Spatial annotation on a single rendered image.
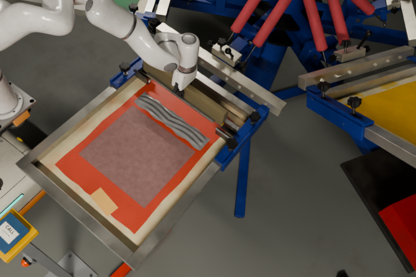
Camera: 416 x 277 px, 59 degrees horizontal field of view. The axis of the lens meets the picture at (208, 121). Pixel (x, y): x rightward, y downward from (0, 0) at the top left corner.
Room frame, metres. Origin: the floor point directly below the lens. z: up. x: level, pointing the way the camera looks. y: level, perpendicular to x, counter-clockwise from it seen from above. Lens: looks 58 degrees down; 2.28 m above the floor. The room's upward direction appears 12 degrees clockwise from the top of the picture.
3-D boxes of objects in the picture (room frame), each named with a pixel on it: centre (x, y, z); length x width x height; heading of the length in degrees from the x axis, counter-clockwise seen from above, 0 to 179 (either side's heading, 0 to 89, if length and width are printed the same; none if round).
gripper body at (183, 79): (0.87, 0.12, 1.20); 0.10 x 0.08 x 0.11; 152
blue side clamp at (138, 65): (1.02, 0.35, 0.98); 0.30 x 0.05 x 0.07; 152
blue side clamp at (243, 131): (0.76, -0.14, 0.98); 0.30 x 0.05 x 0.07; 152
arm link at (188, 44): (0.86, 0.16, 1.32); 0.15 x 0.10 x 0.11; 113
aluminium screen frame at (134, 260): (0.68, 0.21, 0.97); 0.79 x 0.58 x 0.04; 152
